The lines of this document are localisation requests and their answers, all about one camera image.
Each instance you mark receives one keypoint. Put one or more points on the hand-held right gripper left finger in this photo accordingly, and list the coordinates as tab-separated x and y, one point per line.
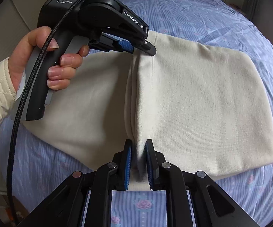
127	166

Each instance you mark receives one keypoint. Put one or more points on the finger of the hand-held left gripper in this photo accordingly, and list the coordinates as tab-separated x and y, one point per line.
148	47
124	46

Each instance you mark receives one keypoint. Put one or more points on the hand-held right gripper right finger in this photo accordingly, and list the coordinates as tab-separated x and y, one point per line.
149	166

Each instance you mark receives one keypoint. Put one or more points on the cream pants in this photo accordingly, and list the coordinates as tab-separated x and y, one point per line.
197	94

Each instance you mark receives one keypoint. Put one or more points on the person's left hand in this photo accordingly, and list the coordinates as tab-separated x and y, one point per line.
63	62

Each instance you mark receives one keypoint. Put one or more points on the blue striped floral blanket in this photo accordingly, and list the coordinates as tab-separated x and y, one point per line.
197	11

